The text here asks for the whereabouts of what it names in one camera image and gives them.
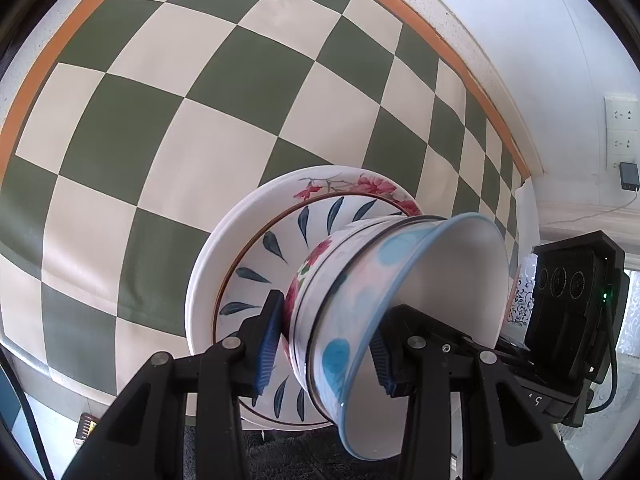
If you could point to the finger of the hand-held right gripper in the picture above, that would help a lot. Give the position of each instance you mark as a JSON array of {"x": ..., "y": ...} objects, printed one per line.
[{"x": 537, "y": 390}]

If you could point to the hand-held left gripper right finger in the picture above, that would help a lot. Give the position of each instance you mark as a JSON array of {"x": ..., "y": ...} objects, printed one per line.
[{"x": 382, "y": 365}]

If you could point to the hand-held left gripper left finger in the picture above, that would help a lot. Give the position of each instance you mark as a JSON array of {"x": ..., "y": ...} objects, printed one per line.
[{"x": 265, "y": 355}]

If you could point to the red floral white bowl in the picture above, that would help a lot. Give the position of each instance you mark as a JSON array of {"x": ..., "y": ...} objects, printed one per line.
[{"x": 312, "y": 260}]

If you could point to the blue dotted white bowl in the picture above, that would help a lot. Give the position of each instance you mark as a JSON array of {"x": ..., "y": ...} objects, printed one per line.
[{"x": 450, "y": 270}]

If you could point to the red floral white plate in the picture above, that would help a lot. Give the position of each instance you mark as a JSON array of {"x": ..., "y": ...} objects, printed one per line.
[{"x": 232, "y": 240}]

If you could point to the blue leaf pattern plate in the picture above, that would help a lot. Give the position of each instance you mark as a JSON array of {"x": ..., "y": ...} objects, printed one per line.
[{"x": 280, "y": 235}]

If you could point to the white black patterned cup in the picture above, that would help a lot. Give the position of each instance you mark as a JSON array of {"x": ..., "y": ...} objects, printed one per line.
[{"x": 521, "y": 292}]

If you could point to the grey plug-in charger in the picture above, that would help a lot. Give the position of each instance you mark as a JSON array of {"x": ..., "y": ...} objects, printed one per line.
[{"x": 629, "y": 176}]

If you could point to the small striped coloured box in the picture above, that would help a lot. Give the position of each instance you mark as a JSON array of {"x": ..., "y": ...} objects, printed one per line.
[{"x": 85, "y": 427}]

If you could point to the green white checkered tablecloth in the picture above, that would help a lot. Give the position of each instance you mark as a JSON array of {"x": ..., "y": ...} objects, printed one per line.
[{"x": 200, "y": 125}]

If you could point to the white wall socket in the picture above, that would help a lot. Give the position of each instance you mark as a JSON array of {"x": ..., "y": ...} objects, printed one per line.
[{"x": 620, "y": 130}]

